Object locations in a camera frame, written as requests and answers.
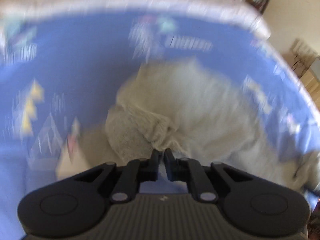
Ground grey side cabinet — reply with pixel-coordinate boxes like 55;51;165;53
309;57;320;82

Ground grey sweat pants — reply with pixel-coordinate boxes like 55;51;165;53
56;60;319;191

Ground blue patterned bed sheet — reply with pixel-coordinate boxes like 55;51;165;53
1;10;319;239

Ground white power strip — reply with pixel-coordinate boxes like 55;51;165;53
291;38;319;67

